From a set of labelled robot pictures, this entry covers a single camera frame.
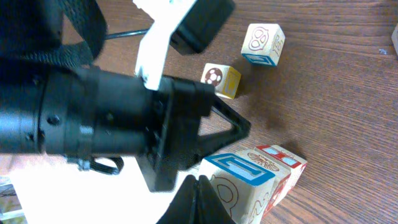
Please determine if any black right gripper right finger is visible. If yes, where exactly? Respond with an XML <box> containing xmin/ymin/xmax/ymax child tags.
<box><xmin>196</xmin><ymin>175</ymin><xmax>235</xmax><ymax>224</ymax></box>

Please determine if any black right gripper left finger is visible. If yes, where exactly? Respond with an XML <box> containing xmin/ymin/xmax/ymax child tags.
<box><xmin>157</xmin><ymin>175</ymin><xmax>197</xmax><ymax>224</ymax></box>

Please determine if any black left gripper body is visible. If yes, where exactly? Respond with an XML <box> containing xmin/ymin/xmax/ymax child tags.
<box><xmin>136</xmin><ymin>77</ymin><xmax>251</xmax><ymax>192</ymax></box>

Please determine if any red I wooden block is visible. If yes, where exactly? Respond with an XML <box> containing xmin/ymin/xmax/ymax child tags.
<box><xmin>255</xmin><ymin>145</ymin><xmax>308</xmax><ymax>203</ymax></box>

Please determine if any soccer ball wooden block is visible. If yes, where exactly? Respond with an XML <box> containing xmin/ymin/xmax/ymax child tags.
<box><xmin>201</xmin><ymin>63</ymin><xmax>241</xmax><ymax>99</ymax></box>

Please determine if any pretzel picture wooden block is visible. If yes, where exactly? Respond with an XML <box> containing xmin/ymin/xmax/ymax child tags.
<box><xmin>241</xmin><ymin>24</ymin><xmax>285</xmax><ymax>67</ymax></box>

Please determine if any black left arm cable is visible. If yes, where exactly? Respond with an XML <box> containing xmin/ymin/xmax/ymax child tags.
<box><xmin>104</xmin><ymin>29</ymin><xmax>150</xmax><ymax>40</ymax></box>

